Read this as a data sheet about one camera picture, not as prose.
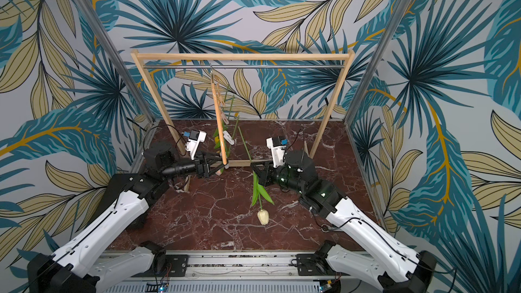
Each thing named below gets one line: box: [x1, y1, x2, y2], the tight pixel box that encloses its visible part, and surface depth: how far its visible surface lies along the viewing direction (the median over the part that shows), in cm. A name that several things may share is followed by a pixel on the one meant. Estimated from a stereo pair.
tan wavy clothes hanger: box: [210, 66, 228, 166], surface depth 60 cm
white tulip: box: [237, 126, 275, 226], surface depth 64 cm
